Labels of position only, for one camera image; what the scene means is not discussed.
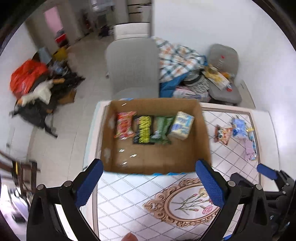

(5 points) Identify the lilac cloth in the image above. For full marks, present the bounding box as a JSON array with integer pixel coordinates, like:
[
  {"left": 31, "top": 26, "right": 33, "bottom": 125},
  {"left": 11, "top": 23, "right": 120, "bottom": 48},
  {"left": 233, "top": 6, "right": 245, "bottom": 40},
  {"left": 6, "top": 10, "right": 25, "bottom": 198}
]
[{"left": 244, "top": 139, "right": 256, "bottom": 161}]

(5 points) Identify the orange cartoon snack bag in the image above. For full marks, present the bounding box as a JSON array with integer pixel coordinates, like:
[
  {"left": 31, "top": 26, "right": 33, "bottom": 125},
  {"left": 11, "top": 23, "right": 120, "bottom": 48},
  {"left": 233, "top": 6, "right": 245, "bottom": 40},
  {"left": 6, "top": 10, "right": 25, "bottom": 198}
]
[{"left": 214, "top": 125, "right": 233, "bottom": 145}]

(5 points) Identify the light blue tube pack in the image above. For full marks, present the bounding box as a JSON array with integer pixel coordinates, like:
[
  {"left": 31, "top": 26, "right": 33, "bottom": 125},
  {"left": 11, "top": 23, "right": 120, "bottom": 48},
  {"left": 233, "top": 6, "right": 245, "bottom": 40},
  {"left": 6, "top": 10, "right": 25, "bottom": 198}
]
[{"left": 247, "top": 128, "right": 257, "bottom": 160}]

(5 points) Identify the green wipes pack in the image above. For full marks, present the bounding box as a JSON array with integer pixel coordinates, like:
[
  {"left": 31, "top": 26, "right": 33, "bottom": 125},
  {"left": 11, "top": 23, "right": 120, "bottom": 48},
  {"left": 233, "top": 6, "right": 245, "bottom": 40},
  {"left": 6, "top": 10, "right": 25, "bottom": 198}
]
[{"left": 150, "top": 116, "right": 175, "bottom": 145}]

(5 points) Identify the wooden stool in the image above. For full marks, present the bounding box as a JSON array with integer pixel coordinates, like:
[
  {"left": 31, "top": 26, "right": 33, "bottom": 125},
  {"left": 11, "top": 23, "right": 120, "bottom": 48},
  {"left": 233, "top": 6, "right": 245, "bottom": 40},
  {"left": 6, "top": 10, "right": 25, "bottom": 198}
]
[{"left": 1, "top": 151, "right": 41, "bottom": 194}]

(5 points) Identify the white goose plush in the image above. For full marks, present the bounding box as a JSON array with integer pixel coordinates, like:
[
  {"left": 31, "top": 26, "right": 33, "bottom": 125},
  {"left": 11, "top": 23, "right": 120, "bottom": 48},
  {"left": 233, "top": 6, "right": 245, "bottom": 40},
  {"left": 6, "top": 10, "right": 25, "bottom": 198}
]
[{"left": 16, "top": 78, "right": 65, "bottom": 107}]

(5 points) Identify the blue white wipes bag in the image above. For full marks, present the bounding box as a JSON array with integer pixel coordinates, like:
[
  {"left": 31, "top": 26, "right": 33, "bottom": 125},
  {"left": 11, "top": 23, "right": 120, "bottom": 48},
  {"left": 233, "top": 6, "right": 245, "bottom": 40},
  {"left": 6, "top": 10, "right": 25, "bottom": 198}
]
[{"left": 231, "top": 118, "right": 248, "bottom": 139}]

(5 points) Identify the yellow snack bag on seat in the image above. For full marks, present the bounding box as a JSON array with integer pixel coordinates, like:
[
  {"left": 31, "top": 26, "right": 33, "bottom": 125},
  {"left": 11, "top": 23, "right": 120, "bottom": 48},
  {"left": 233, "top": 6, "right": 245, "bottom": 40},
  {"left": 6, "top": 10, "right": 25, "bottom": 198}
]
[{"left": 202, "top": 64, "right": 232, "bottom": 90}]

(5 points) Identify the red plastic bag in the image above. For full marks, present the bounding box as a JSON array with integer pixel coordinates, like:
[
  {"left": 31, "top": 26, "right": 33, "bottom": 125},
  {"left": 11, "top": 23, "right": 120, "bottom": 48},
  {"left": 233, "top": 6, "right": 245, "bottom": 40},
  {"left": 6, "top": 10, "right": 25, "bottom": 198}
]
[{"left": 10, "top": 59, "right": 48, "bottom": 99}]

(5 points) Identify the cardboard box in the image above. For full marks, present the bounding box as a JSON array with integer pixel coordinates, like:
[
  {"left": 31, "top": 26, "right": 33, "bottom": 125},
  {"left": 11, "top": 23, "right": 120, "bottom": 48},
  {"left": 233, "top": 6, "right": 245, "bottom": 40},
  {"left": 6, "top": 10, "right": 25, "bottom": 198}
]
[{"left": 99, "top": 98, "right": 212, "bottom": 175}]

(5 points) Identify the grey chair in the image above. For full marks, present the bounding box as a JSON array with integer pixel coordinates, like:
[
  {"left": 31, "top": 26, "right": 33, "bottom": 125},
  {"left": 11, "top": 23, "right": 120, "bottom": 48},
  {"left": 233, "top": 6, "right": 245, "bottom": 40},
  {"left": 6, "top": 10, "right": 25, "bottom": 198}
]
[{"left": 105, "top": 38, "right": 160, "bottom": 100}]

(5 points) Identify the grey floor seat cushion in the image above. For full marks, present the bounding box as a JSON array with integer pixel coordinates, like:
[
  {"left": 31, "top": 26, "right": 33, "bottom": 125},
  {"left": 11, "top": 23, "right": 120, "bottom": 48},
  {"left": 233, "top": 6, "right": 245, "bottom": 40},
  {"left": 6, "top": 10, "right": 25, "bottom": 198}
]
[{"left": 207, "top": 44, "right": 242, "bottom": 105}]

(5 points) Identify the black shoe shine wipes pack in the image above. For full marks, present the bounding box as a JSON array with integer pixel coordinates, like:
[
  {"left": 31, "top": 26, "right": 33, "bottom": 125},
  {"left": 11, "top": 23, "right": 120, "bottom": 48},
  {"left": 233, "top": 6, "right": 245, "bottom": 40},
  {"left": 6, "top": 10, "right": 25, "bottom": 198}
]
[{"left": 133, "top": 115, "right": 154, "bottom": 145}]

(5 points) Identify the plaid blanket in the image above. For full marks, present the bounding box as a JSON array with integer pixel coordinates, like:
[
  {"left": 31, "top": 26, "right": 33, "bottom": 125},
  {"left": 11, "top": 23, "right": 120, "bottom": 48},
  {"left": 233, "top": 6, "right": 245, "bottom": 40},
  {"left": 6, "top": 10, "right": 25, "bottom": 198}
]
[{"left": 152, "top": 36, "right": 207, "bottom": 98}]

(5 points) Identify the yellow blue tissue pack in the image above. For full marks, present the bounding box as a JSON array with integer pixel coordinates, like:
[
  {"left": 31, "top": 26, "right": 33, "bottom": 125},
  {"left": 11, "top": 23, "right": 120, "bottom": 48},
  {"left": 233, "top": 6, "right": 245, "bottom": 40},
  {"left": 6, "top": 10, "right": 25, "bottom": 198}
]
[{"left": 168, "top": 111, "right": 195, "bottom": 140}]

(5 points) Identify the black tripod pile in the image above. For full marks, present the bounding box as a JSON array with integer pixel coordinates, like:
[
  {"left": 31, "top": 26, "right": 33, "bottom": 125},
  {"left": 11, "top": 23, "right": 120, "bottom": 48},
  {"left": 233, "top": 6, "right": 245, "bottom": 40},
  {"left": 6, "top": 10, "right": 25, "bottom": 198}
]
[{"left": 9, "top": 59, "right": 85, "bottom": 138}]

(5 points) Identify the yellow bin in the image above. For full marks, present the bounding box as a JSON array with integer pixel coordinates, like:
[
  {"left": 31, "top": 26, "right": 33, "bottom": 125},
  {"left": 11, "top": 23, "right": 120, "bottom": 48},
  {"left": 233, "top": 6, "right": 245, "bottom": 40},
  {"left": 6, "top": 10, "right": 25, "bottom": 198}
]
[{"left": 52, "top": 46, "right": 68, "bottom": 62}]

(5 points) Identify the striped black white basket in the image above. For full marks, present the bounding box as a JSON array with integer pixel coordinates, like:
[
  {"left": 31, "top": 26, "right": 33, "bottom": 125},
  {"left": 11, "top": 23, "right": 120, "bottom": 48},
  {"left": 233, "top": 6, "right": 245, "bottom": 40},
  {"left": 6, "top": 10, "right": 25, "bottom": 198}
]
[{"left": 184, "top": 70, "right": 210, "bottom": 93}]

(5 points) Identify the pink floral bedding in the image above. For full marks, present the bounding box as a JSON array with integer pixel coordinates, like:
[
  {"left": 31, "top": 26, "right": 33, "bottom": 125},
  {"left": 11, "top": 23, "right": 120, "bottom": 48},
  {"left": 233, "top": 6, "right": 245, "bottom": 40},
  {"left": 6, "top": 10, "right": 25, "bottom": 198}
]
[{"left": 172, "top": 86, "right": 211, "bottom": 102}]

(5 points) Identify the red snack bag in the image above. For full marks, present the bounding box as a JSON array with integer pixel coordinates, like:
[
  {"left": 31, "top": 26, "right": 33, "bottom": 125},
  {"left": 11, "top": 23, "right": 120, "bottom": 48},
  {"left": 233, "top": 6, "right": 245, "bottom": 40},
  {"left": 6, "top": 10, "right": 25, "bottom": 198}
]
[{"left": 114, "top": 111, "right": 137, "bottom": 140}]

